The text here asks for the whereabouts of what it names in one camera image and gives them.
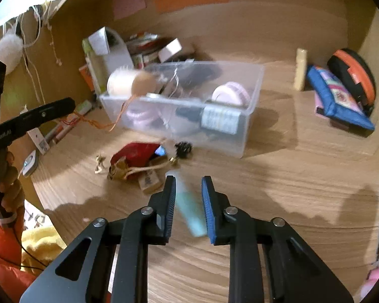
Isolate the small black clip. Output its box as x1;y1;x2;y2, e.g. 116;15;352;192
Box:
175;142;193;158

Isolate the small gold knot charm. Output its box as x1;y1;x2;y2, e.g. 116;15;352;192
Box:
96;155;109;174

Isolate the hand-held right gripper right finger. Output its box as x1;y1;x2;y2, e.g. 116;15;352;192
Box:
201;176;354;303

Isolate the clear plastic storage box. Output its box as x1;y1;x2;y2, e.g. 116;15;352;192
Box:
100;61;265;158

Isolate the dark green glass bottle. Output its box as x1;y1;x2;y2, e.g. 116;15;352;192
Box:
177;106;247;136

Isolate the pink paper note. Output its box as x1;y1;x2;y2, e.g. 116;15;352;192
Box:
113;0;146;19

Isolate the white hanging cord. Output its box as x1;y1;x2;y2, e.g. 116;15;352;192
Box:
16;3;64;105

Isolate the beige ball with orange cord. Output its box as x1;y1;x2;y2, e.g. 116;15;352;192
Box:
73;71;157;131

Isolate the wooden tag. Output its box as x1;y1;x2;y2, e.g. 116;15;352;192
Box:
138;169;163;194

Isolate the white fluffy pompom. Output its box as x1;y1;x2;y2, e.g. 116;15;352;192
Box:
0;35;22;75

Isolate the beige stick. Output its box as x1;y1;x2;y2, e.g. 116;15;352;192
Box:
294;48;308;91

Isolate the person's left forearm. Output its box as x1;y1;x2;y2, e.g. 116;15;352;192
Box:
0;202;35;303

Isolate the small white carton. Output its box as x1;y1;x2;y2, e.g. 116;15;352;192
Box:
27;126;51;155

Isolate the yellow cloth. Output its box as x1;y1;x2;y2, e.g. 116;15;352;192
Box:
20;225;67;275

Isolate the person's left hand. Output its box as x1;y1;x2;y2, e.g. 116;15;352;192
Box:
0;150;25;215

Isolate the small white box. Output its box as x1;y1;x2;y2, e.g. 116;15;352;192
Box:
158;38;182;62

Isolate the small white device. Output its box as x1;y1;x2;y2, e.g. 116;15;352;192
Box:
21;150;40;177

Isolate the stack of books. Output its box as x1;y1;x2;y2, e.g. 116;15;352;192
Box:
126;33;174;68

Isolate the pink round case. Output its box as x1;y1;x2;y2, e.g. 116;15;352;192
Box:
211;82;251;106

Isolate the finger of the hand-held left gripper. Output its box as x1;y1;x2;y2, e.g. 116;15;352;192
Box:
0;98;76;139

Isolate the pink knitted pouch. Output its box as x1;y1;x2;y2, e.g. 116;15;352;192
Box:
126;107;155;127

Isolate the red pouch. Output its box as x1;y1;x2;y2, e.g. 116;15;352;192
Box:
110;143;161;180

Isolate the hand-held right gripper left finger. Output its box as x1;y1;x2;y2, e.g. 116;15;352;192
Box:
19;174;177;303

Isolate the blue patchwork pencil case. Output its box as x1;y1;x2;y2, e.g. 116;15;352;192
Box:
306;66;376;131

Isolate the orange green tube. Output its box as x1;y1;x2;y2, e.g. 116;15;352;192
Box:
74;101;93;116

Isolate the black orange round case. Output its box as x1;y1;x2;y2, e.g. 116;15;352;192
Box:
327;48;376;116

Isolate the white paper holder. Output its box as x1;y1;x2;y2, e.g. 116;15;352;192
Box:
83;27;135;93

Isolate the teal tube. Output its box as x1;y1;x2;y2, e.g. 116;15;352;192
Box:
166;169;207;237

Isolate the white round jar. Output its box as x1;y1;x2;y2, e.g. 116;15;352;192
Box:
107;68;136;97

